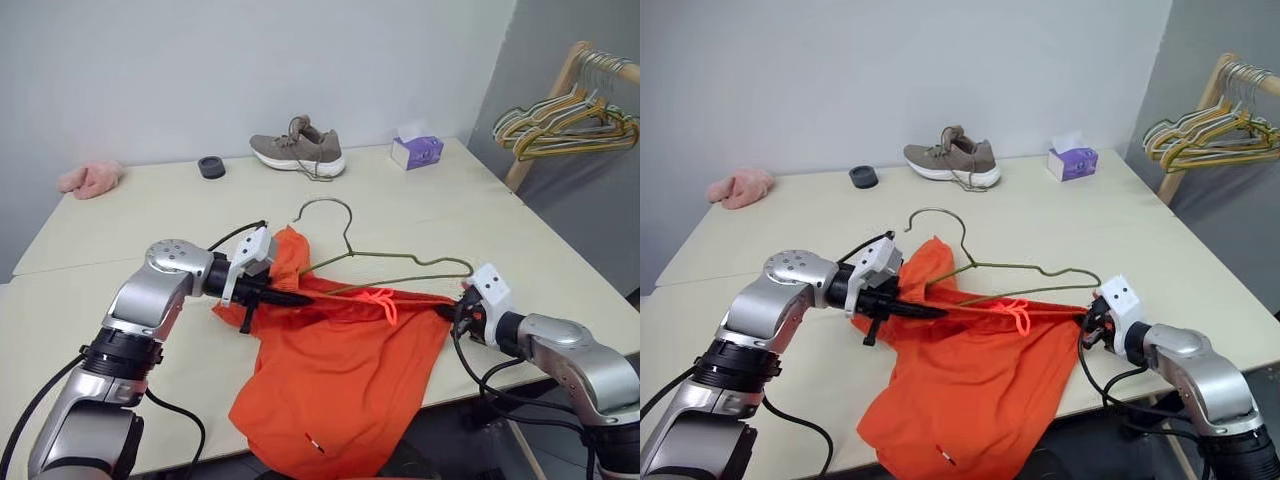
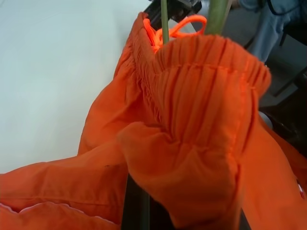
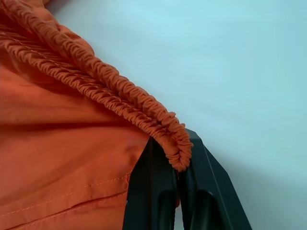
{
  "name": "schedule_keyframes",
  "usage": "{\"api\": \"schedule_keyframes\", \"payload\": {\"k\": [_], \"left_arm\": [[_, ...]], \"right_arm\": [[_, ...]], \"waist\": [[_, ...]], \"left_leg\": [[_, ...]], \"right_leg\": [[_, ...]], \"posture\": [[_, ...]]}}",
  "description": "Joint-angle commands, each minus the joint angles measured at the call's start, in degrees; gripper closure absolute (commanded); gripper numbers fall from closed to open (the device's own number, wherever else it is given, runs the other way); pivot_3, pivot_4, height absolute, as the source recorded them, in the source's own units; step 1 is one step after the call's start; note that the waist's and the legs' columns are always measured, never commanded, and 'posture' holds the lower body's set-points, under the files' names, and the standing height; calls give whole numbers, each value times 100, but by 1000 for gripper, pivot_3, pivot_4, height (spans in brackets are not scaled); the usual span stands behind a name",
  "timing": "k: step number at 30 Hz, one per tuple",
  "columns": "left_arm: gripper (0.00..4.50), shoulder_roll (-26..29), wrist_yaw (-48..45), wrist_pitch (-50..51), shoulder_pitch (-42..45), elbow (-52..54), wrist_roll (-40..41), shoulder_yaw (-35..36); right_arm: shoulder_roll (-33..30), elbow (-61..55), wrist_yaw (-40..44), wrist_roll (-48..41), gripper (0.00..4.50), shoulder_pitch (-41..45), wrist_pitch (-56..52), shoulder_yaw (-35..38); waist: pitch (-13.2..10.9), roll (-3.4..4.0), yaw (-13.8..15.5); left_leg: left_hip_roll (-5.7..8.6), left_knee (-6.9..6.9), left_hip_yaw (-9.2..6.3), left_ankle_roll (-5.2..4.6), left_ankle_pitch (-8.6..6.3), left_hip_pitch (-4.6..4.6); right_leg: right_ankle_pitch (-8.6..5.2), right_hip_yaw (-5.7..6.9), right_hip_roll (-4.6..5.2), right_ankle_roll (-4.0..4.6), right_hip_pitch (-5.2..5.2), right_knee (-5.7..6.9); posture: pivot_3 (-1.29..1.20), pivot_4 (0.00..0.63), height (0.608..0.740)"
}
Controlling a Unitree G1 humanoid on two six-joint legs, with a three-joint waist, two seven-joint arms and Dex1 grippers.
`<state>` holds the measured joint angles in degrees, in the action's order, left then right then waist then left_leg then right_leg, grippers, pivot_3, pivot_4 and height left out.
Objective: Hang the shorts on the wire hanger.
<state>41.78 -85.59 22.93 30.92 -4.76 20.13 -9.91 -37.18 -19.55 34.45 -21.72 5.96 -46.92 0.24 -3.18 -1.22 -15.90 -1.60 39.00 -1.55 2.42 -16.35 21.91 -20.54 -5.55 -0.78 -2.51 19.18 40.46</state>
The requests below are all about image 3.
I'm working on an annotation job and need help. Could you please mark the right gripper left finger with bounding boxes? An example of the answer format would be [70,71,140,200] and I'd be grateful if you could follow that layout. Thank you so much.
[122,137,181,230]

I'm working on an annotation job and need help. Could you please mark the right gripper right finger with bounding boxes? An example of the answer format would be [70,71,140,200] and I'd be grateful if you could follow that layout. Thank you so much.
[179,128,253,230]

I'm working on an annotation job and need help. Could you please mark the orange shorts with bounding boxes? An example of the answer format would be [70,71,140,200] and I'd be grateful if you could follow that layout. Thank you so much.
[0,0,194,230]

